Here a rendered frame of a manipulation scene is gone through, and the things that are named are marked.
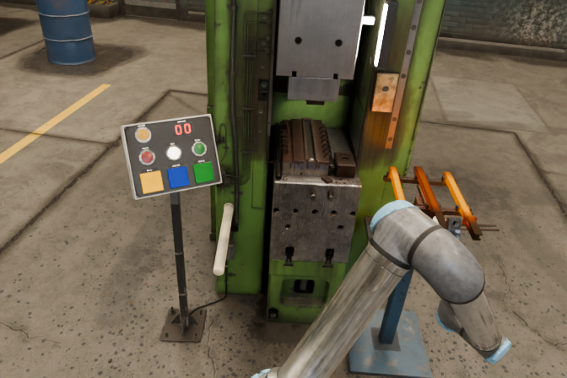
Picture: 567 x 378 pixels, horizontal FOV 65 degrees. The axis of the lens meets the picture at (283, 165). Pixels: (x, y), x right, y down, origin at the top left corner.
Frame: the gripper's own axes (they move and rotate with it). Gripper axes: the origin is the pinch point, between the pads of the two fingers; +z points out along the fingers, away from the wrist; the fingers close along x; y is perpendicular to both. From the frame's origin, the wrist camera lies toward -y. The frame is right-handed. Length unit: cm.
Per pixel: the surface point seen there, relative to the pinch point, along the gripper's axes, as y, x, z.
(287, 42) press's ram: -53, -61, 30
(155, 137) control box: -18, -108, 12
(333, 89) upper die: -36, -42, 31
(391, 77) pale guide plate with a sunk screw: -37, -17, 44
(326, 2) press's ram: -68, -49, 30
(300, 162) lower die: -1, -52, 30
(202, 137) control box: -16, -92, 19
